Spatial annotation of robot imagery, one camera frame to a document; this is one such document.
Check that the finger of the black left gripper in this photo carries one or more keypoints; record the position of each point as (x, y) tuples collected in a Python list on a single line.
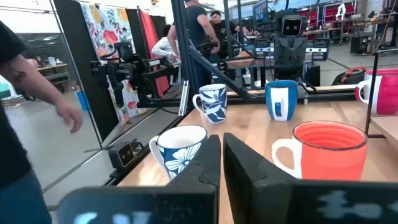
[(295, 49), (286, 49)]

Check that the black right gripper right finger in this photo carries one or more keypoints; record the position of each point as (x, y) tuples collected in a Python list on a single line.
[(264, 199)]

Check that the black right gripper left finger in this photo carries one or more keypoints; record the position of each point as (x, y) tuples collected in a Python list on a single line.
[(199, 199)]

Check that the blue white striped mug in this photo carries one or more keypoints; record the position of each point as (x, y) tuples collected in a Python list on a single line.
[(290, 99)]

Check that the blue mug white flower print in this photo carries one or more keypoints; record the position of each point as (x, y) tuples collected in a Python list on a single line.
[(174, 155)]

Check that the red white striped mug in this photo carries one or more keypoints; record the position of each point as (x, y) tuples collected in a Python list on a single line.
[(388, 93)]

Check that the person's forearm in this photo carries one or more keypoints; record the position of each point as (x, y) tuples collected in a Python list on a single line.
[(34, 84)]

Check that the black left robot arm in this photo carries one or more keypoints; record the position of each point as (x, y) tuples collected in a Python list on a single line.
[(290, 71)]

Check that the black box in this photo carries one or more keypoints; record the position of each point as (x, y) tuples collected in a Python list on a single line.
[(312, 74)]

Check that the dark monitor screen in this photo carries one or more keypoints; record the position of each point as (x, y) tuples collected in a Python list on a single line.
[(260, 12)]

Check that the person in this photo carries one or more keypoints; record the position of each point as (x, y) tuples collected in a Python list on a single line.
[(12, 140), (222, 31), (203, 28), (161, 48)]

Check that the orange black vacuum cleaner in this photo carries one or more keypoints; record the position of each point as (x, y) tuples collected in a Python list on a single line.
[(348, 79)]

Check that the red cloth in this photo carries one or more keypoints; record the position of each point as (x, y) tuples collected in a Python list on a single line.
[(149, 34)]

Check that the blue bin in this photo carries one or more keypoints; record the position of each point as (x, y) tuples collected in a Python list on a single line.
[(83, 101)]

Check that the person's hand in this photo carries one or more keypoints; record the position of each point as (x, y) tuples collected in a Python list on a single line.
[(70, 115)]

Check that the floral patterned cloth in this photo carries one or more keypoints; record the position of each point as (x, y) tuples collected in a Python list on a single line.
[(105, 28)]

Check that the black partition panel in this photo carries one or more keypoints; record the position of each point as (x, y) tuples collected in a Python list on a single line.
[(81, 62)]

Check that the wooden shelf unit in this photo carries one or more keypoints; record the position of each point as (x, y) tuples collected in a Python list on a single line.
[(56, 74)]

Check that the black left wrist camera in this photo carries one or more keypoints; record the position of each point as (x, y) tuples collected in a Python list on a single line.
[(291, 26)]

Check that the black table-level camera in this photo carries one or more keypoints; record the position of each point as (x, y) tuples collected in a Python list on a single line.
[(122, 155)]

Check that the black aluminium camera gantry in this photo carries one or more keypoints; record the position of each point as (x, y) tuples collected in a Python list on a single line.
[(182, 31)]

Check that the silver metal bracket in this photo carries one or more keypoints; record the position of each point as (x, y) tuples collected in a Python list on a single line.
[(183, 98)]

